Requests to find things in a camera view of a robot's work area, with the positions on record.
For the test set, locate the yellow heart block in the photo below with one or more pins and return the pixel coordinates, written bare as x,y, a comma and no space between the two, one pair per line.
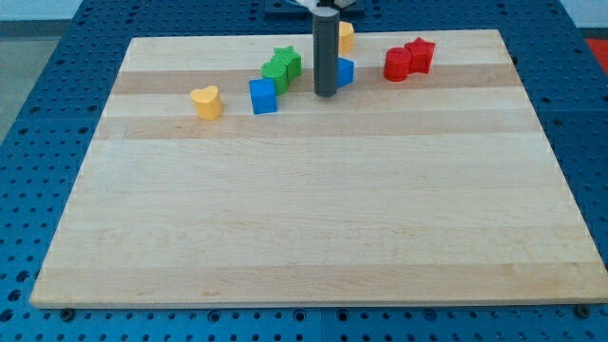
207,102

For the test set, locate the red cylinder block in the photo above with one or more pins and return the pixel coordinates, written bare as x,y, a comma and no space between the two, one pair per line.
397,62

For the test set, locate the blue cube block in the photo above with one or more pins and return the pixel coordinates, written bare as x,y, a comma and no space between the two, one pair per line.
263,96

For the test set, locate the red star block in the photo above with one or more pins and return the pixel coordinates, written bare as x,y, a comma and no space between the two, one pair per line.
422,52

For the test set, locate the blue block behind pusher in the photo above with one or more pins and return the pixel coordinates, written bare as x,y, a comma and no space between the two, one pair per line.
345,72

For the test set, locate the green star block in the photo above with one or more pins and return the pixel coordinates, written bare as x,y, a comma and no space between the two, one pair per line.
291,59

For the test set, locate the yellow block behind pusher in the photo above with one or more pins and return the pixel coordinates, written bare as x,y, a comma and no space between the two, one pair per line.
346,38

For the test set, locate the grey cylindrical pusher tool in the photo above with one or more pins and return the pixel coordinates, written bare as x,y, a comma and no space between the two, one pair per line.
325,50

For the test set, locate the green cylinder block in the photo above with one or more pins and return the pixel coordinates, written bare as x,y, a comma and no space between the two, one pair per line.
277,72

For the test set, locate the wooden board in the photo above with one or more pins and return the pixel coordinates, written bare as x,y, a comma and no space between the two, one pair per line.
441,190

